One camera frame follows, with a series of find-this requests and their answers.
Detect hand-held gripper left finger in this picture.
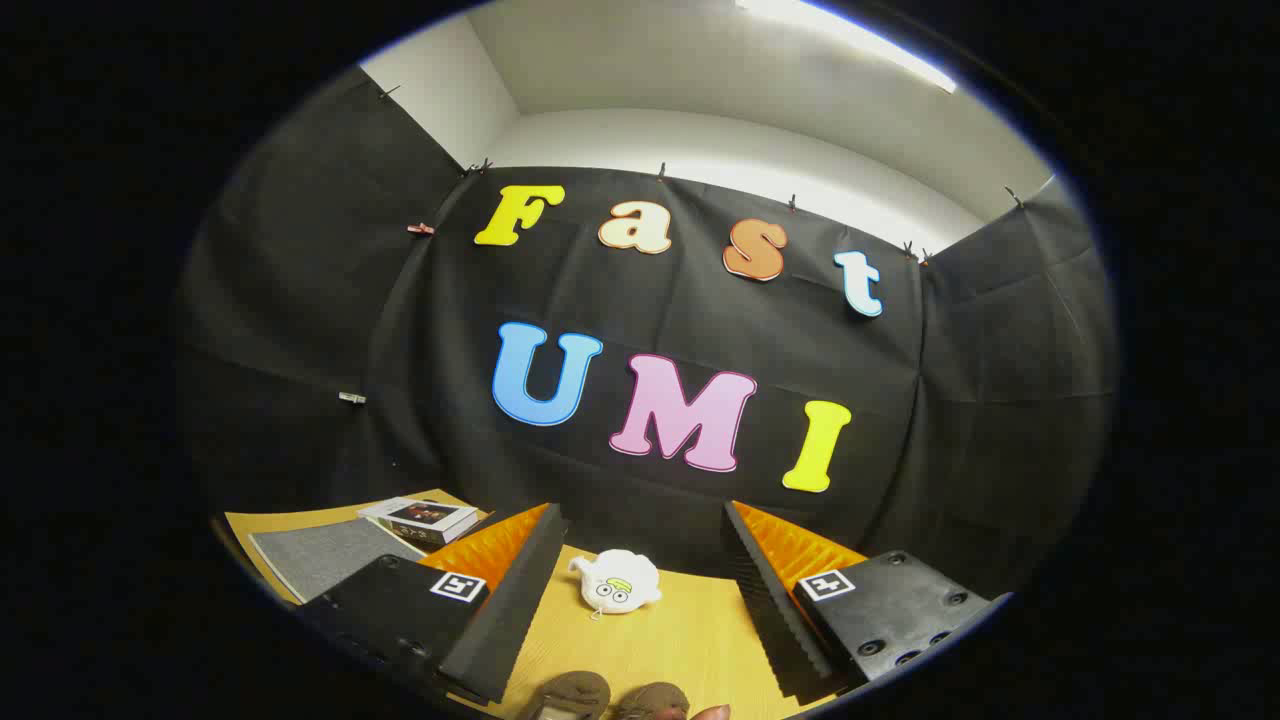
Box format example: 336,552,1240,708
298,503,569,706

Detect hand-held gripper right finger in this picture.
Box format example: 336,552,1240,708
722,500,1011,704

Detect white plush toy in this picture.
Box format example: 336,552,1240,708
568,549,663,617

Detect cream fabric storage box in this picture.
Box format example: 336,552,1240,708
248,517,426,604

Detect brown suede shoe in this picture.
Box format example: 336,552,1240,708
520,671,612,720
615,682,691,720

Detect white portrait cover book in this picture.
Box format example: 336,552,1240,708
357,497,491,547

